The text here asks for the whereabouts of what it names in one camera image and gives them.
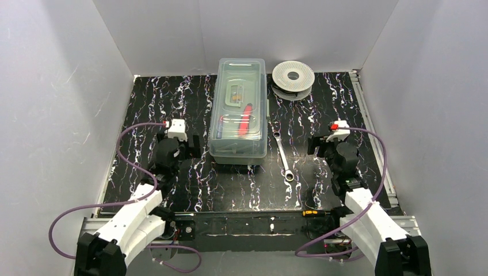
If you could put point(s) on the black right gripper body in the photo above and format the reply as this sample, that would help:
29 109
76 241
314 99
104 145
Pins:
316 144

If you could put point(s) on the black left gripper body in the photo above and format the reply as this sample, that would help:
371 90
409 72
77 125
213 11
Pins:
190 145

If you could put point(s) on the green plastic tool box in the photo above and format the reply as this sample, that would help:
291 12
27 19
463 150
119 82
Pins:
246 77

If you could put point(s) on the red black utility knife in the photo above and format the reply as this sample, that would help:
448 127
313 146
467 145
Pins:
244 124

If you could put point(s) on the blue handled screwdriver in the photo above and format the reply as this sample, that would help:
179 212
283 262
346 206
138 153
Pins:
219 128

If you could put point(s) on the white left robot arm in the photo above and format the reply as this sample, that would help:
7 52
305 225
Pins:
111 248

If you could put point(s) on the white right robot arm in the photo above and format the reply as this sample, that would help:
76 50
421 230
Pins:
389 248

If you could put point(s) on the silver combination wrench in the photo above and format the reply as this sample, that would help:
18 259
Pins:
288 174

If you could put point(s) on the black marbled table mat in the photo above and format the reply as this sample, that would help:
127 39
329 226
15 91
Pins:
205 186

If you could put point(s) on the white filament spool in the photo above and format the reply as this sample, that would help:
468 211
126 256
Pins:
292 80

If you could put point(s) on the yellow black screwdriver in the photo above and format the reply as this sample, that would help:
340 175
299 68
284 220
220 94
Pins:
314 213

